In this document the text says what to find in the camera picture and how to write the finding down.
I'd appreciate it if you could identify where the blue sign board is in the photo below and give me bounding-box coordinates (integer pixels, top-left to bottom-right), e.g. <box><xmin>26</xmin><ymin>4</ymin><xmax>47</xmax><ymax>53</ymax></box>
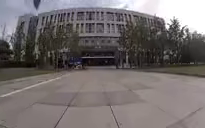
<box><xmin>68</xmin><ymin>56</ymin><xmax>83</xmax><ymax>67</ymax></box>

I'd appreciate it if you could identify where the large curved grey building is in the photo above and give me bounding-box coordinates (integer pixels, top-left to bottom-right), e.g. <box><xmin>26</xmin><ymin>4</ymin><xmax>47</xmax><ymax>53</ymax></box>
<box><xmin>14</xmin><ymin>7</ymin><xmax>167</xmax><ymax>68</ymax></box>

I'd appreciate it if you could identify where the row of trees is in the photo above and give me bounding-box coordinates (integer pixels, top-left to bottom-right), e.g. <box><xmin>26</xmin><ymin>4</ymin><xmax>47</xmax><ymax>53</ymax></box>
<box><xmin>116</xmin><ymin>16</ymin><xmax>205</xmax><ymax>69</ymax></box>
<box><xmin>0</xmin><ymin>22</ymin><xmax>81</xmax><ymax>70</ymax></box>

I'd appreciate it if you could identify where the dark hedge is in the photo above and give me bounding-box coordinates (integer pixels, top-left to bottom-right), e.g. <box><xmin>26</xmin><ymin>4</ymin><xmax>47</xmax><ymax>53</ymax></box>
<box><xmin>0</xmin><ymin>59</ymin><xmax>41</xmax><ymax>70</ymax></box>

